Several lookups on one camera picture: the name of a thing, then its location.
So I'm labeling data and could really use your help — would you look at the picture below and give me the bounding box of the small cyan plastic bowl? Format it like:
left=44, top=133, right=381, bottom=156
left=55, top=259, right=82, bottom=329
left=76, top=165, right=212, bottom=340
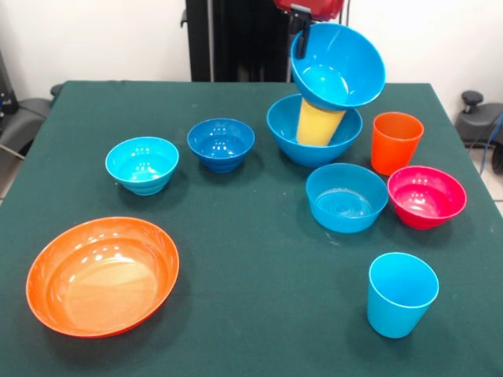
left=105, top=136, right=180, bottom=196

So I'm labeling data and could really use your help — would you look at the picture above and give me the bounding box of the blue flat-bottomed ringed bowl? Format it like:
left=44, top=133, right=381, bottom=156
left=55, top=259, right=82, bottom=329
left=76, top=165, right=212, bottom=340
left=305, top=163, right=390, bottom=234

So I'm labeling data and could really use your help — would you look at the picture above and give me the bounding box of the pink plastic bowl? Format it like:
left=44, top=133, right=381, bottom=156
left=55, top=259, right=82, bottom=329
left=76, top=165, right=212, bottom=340
left=387, top=165, right=468, bottom=231

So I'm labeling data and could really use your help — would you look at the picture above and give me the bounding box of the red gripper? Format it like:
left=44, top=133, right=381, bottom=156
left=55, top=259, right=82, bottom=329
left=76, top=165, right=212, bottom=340
left=273, top=0, right=344, bottom=60

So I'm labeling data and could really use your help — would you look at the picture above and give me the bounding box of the large blue plastic bowl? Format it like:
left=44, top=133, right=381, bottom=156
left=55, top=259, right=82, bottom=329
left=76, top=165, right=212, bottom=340
left=266, top=93, right=364, bottom=168
left=290, top=22, right=387, bottom=112

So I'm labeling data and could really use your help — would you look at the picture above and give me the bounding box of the yellow plastic cup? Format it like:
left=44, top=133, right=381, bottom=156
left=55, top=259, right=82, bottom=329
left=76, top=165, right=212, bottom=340
left=296, top=97, right=348, bottom=148

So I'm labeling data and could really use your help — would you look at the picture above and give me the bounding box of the dark green tablecloth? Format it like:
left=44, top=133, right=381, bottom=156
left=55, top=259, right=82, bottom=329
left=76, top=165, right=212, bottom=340
left=0, top=80, right=503, bottom=377

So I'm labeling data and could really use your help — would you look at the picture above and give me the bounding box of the light blue plastic cup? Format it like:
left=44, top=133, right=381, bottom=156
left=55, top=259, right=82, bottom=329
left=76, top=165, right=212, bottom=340
left=366, top=252, right=440, bottom=339

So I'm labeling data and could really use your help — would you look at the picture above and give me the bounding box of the dark blue plastic bowl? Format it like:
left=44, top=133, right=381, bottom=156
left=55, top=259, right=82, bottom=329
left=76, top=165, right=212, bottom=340
left=186, top=118, right=256, bottom=173

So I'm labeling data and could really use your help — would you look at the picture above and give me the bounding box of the large orange plastic bowl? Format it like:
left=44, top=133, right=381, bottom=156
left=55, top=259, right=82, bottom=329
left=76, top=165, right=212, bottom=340
left=25, top=216, right=181, bottom=339

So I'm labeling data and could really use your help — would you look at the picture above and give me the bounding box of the black equipment base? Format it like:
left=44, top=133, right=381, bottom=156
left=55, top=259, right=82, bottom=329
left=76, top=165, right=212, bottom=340
left=0, top=50, right=53, bottom=158
left=455, top=90, right=503, bottom=148

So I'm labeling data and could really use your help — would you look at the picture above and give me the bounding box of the orange plastic cup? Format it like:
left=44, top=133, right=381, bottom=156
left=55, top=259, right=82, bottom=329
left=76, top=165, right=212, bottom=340
left=370, top=112, right=425, bottom=177

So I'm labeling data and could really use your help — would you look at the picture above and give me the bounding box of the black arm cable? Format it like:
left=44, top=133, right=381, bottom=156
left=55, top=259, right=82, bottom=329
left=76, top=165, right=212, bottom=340
left=339, top=0, right=354, bottom=29

